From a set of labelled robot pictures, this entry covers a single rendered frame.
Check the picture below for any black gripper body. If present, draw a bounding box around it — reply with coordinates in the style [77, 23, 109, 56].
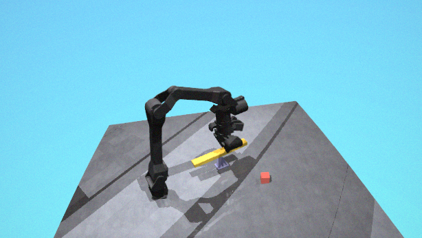
[208, 119, 243, 150]

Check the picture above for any red block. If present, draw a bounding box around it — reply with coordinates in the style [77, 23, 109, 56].
[260, 172, 270, 184]

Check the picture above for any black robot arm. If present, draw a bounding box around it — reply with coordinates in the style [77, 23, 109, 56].
[145, 85, 248, 199]

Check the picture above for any yellow bar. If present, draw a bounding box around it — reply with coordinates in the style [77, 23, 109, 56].
[192, 139, 247, 168]

